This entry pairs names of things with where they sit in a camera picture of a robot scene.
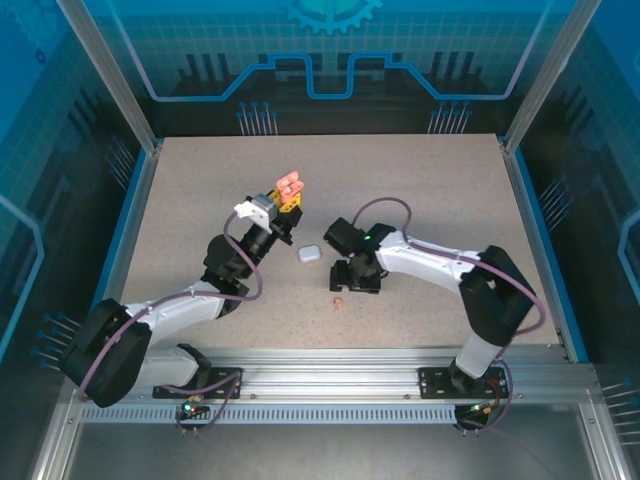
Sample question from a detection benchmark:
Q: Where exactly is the pink earbud charging case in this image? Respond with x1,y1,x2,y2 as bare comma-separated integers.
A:
276,171,307,197

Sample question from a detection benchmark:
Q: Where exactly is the small connector board with LEDs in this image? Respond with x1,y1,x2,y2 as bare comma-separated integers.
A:
455,399,502,429
175,393,211,422

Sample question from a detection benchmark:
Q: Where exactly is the grey metal panel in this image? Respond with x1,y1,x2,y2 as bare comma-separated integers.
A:
62,422,604,480

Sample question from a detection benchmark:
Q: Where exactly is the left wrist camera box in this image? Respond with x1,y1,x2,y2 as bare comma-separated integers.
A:
233,192,279,234

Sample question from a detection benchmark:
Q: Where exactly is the aluminium mounting rail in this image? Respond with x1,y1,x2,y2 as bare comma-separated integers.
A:
64,348,599,404

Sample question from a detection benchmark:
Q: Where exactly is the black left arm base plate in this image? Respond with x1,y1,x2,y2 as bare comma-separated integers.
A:
152,367,245,400

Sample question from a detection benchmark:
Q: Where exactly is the slotted grey cable duct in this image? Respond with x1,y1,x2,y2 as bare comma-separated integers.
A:
79,405,459,425

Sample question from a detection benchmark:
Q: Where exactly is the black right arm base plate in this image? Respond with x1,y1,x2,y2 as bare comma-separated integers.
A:
417,367,511,400

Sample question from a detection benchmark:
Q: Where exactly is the aluminium frame post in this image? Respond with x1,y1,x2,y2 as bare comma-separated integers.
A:
501,0,610,155
56,0,165,155

